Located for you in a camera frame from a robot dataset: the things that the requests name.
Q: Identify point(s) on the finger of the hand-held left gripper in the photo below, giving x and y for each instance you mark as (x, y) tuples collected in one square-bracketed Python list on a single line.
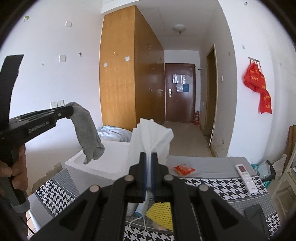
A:
[(62, 111)]

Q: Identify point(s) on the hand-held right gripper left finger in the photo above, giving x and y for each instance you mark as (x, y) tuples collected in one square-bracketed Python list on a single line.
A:
[(143, 171)]

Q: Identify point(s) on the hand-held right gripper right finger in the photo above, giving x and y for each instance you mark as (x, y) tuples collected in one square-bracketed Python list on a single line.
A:
[(153, 171)]

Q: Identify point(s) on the grey sock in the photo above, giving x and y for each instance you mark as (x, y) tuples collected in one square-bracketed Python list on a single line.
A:
[(85, 129)]

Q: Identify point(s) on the white tissue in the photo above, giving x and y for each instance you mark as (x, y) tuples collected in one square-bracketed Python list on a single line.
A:
[(148, 136)]

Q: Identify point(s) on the white foam box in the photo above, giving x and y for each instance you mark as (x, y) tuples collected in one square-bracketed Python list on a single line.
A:
[(108, 162)]

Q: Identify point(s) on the blue face mask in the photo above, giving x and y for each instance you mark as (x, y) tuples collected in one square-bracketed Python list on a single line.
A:
[(140, 208)]

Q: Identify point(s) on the white lotion bottle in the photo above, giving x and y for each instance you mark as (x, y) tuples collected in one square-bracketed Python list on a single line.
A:
[(130, 208)]

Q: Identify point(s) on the yellow mesh cloth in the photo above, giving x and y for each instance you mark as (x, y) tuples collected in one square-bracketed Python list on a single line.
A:
[(161, 214)]

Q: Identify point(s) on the person's left hand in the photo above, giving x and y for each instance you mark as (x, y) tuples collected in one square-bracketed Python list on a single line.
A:
[(22, 166)]

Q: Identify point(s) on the orange snack packet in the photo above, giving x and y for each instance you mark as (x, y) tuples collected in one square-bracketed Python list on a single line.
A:
[(183, 170)]

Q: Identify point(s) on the light blue bedding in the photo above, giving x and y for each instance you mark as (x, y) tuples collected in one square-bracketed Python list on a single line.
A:
[(113, 133)]

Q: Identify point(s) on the red fire extinguisher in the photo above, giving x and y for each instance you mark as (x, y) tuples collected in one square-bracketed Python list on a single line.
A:
[(196, 118)]

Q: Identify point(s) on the wooden wardrobe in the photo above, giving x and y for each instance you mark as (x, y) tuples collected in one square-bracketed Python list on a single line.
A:
[(118, 69)]

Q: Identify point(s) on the dark brown door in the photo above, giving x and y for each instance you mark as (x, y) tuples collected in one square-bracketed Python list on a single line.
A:
[(180, 102)]

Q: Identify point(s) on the houndstooth blanket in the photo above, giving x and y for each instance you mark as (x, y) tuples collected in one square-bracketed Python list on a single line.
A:
[(231, 185)]

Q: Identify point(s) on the white remote control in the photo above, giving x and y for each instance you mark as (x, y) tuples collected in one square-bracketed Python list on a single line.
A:
[(245, 177)]

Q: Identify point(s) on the black phone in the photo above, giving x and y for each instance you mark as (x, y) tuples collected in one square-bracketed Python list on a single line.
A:
[(255, 217)]

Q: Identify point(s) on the red hanging cloth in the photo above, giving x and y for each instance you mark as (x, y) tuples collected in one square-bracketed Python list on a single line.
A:
[(256, 81)]

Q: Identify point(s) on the wooden boards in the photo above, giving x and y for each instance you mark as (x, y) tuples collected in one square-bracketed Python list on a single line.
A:
[(292, 139)]

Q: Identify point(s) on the ceiling lamp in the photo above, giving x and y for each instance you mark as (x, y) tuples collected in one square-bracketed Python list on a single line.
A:
[(179, 28)]

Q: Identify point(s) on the white wall socket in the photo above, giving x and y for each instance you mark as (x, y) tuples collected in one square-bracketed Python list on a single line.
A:
[(60, 102), (54, 104)]

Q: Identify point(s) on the white wall switch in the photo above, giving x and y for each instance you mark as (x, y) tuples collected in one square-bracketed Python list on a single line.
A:
[(68, 23), (62, 58)]

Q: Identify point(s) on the wooden doorway frame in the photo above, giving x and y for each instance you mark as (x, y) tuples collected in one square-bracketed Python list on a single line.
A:
[(211, 92)]

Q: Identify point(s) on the metal wall hook rack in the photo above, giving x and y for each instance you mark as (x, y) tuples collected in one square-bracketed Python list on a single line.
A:
[(254, 59)]

